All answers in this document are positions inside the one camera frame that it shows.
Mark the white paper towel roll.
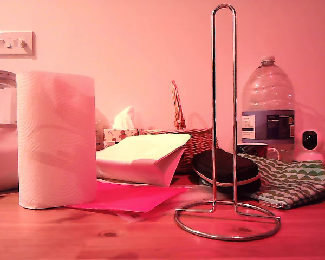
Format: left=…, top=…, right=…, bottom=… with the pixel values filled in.
left=16, top=70, right=98, bottom=210

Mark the white paper bag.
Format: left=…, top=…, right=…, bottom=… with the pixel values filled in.
left=95, top=134, right=192, bottom=187

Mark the gingerbread print tissue box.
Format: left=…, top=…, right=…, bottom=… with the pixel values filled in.
left=103, top=128, right=144, bottom=150

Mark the white tissue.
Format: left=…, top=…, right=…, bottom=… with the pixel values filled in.
left=112, top=106, right=136, bottom=130

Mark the clear labelled bottle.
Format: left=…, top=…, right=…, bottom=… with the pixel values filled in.
left=94, top=107, right=111, bottom=151

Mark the black zip case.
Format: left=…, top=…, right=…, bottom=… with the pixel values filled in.
left=192, top=149, right=262, bottom=196

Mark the pink paper sheet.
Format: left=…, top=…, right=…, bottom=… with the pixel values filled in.
left=66, top=180, right=190, bottom=215

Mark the dark patterned mug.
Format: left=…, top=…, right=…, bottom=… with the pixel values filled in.
left=237, top=142, right=281, bottom=162

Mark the large clear water bottle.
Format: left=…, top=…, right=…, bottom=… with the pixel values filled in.
left=241, top=55, right=296, bottom=163

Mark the green patterned fabric pouch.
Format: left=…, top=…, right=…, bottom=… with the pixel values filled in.
left=237, top=153, right=325, bottom=210

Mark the pale storage container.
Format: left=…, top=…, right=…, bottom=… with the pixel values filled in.
left=0, top=127, right=19, bottom=193

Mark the wicker basket with handle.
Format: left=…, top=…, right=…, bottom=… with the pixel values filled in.
left=142, top=80, right=220, bottom=174

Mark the chrome wire towel stand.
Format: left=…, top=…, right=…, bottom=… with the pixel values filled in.
left=174, top=3, right=282, bottom=242

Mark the small white round camera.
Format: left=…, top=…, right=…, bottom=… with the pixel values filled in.
left=294, top=129, right=325, bottom=163

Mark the white wall switch plate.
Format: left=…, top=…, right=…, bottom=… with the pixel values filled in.
left=0, top=31, right=36, bottom=59

